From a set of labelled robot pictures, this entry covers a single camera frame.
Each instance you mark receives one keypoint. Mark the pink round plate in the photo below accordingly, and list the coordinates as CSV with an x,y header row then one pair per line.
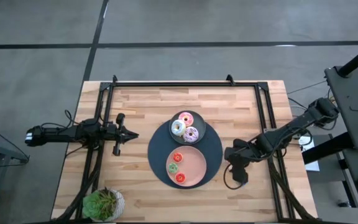
x,y
194,165

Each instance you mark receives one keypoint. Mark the large white donut blue drizzle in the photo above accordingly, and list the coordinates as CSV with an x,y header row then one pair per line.
x,y
174,131

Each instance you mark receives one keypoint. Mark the small orange donut chocolate drizzle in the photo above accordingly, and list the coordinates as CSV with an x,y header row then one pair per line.
x,y
175,155

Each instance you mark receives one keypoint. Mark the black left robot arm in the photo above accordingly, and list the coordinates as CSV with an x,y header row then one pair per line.
x,y
61,132

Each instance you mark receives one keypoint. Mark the grey metal desk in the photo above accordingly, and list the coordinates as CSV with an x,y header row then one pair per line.
x,y
353,93

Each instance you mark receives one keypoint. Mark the black aluminium table frame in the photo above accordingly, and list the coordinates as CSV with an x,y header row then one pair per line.
x,y
182,84

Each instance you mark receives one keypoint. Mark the large purple donut chocolate drizzle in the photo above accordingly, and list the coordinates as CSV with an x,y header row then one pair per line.
x,y
186,138

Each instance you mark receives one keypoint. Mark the white paper sheet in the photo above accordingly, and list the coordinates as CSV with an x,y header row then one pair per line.
x,y
311,158

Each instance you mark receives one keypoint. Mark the black stand beam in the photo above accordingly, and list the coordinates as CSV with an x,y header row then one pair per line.
x,y
325,149

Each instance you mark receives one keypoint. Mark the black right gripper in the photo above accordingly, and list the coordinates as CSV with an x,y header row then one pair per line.
x,y
239,171

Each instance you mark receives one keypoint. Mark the small red sprinkled donut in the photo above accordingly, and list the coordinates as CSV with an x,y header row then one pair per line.
x,y
177,175

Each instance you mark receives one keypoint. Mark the potted green succulent plant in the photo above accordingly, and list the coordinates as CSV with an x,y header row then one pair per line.
x,y
99,205

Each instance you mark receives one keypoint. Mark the small green donut white drizzle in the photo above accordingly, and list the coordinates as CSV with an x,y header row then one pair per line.
x,y
170,165

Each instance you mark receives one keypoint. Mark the dark blue round placemat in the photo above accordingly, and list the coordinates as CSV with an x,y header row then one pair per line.
x,y
157,155

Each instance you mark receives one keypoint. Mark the dark grey round plate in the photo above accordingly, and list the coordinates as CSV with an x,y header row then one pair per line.
x,y
199,123

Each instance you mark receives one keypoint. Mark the large pink frosted donut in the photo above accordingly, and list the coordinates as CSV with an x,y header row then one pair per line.
x,y
181,116

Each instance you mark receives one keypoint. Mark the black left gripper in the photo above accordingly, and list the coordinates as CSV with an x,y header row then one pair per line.
x,y
119,137

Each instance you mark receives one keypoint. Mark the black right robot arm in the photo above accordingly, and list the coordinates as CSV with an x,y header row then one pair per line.
x,y
278,138

